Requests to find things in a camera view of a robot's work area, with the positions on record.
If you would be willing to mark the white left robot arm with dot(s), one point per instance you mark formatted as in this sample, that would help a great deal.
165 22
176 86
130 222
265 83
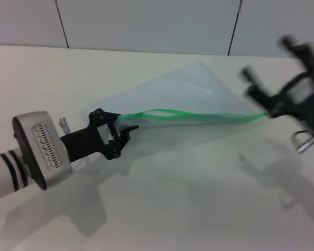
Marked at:
2 175

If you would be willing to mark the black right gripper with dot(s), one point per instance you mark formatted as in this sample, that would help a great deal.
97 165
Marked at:
301 104

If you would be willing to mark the transparent document bag green zip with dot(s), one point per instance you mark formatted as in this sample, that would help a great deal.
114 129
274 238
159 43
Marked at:
188 99

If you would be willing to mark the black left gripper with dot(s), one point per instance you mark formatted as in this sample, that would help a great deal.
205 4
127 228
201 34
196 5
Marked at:
86 143

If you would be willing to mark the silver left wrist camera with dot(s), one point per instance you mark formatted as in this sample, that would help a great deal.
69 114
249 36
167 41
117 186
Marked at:
42 146

